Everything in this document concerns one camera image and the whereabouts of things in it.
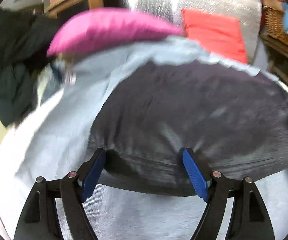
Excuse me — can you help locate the dark grey puffer jacket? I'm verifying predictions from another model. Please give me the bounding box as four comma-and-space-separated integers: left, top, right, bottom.
88, 61, 288, 196

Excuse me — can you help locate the black clothes pile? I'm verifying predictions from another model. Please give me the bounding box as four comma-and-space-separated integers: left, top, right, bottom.
0, 9, 62, 126

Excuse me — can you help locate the silver foil insulation sheet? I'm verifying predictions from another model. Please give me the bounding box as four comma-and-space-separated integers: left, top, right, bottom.
122, 0, 262, 62

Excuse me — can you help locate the wooden shelf unit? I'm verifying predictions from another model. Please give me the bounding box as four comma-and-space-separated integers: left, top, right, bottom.
260, 35, 288, 86

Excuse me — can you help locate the red-orange pillow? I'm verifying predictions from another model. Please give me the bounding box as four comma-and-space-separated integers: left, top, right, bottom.
181, 9, 248, 63

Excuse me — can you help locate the pink pillow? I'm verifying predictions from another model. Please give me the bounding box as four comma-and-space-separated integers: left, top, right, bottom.
47, 8, 183, 56

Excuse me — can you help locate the wicker basket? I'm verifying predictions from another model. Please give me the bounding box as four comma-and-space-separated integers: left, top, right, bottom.
263, 6, 288, 45

